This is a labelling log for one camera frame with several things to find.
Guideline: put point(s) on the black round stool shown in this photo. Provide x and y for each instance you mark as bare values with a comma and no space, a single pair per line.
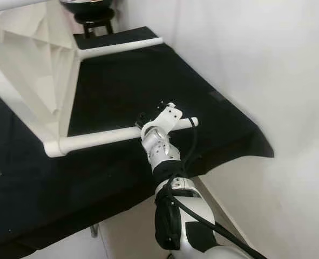
94,24

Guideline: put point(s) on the white plastic table top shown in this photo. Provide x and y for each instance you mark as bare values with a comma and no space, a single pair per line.
29,70

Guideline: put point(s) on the black table cloth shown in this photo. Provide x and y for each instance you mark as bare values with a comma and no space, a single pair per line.
127,91

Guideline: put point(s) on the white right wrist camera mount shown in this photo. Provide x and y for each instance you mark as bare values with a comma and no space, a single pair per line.
167,118

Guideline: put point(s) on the grey tape strip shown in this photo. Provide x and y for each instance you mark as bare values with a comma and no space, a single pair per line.
217,96

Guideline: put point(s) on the black bowl with steel rim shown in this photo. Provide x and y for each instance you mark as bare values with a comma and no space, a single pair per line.
89,4

